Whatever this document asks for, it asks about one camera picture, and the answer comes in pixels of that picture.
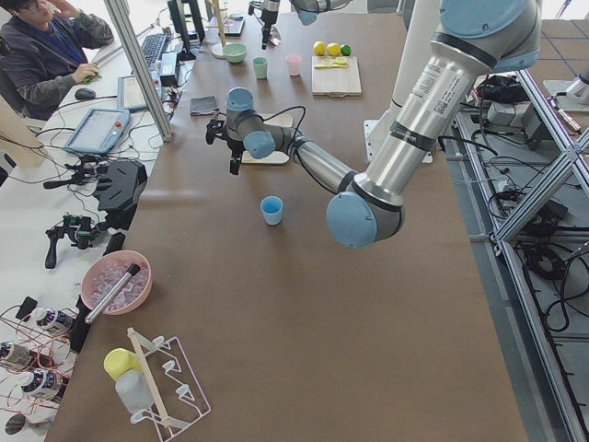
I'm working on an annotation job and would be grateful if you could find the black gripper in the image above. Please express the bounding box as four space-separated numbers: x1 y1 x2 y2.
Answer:
226 136 245 175
261 8 279 50

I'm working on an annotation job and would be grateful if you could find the green plastic cup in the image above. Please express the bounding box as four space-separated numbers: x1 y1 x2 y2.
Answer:
252 57 268 79

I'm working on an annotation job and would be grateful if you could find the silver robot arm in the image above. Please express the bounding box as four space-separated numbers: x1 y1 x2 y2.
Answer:
221 1 542 249
249 0 349 50

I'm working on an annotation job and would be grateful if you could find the beige rabbit tray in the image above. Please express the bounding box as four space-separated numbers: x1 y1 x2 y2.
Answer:
242 113 293 166

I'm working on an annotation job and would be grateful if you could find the green bowl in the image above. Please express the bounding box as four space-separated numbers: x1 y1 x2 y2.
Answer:
223 42 248 64

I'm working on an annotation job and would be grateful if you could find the pink plastic cup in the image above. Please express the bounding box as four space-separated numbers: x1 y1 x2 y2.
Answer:
285 53 303 76

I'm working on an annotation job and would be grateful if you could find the wooden cup stand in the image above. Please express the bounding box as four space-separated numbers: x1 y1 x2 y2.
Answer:
206 0 227 59

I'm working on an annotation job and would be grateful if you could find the blue plastic cup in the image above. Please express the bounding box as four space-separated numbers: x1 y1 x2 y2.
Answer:
260 195 283 226

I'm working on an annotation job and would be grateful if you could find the yellow lemon outer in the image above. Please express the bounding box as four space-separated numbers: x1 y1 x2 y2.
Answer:
313 41 326 56

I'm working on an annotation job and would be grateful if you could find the yellow lemon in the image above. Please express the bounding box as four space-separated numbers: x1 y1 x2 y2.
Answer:
326 42 341 57
313 41 326 56

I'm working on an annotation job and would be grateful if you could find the yellow plastic knife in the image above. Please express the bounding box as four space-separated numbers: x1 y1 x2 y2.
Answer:
313 64 348 69

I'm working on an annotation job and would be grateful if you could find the grey folded cloth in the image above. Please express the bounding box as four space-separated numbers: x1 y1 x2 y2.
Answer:
190 96 219 116

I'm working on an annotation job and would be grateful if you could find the yellow lemon middle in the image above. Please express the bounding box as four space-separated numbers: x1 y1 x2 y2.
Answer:
326 42 341 57

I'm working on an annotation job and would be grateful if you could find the green lime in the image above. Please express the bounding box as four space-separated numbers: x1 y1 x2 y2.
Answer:
341 44 352 56

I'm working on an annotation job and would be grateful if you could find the wooden cutting board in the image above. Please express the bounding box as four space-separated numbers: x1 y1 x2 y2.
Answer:
311 56 363 97

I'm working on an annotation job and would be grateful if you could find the blue teach pendant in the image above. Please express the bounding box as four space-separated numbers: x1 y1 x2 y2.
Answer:
64 109 131 155

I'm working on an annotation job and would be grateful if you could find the metal muddler in bowl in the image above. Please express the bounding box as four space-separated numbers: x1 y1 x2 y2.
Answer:
85 263 141 325

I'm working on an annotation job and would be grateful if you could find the pink bowl with ice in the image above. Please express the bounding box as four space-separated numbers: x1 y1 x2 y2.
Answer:
80 250 154 317

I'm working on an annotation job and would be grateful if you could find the seated person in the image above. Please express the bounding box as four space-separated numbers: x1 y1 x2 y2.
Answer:
1 1 114 121

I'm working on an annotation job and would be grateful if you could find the yellow cup on rack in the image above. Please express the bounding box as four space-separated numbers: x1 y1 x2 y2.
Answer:
103 347 142 380

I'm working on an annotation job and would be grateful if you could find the aluminium frame post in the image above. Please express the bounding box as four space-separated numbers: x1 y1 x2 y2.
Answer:
104 0 172 142

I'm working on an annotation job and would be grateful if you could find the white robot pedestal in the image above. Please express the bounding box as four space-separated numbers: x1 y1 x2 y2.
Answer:
364 0 440 161

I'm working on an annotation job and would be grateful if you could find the white wire rack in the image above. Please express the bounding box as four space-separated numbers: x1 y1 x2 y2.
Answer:
127 327 212 441

